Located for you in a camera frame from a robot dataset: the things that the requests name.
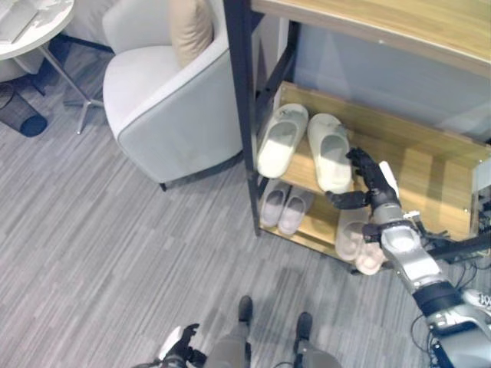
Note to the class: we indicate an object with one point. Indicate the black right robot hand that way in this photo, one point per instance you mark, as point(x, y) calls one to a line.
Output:
point(374, 179)

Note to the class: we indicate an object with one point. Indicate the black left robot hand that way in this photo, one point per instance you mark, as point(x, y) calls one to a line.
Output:
point(183, 337)

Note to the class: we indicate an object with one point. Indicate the white rubber slipper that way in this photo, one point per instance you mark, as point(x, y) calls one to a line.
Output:
point(281, 140)
point(329, 153)

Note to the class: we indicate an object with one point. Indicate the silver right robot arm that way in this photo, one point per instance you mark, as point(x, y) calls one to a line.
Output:
point(422, 264)

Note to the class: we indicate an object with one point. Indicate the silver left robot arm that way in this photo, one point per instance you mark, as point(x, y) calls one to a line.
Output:
point(180, 358)

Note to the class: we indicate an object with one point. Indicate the wooden black-framed shoe rack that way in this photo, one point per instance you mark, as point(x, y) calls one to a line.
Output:
point(383, 115)

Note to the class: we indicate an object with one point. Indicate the beige pink slipper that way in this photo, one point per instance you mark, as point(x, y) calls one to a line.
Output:
point(369, 260)
point(351, 237)

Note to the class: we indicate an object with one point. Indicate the grey fabric slipper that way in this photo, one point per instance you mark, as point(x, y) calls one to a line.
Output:
point(271, 204)
point(294, 210)

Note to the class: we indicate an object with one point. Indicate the robot right leg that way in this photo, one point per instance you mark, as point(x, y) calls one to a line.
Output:
point(307, 341)

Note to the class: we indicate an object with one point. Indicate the white upholstered armchair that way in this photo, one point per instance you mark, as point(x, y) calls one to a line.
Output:
point(172, 99)

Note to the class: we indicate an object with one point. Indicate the beige cushion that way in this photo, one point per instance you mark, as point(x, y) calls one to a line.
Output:
point(191, 30)

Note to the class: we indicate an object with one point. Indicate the black mesh waste basket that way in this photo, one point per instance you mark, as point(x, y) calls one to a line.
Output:
point(19, 111)

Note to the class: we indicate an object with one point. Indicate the round white side table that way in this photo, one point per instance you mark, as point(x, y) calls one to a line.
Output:
point(34, 30)

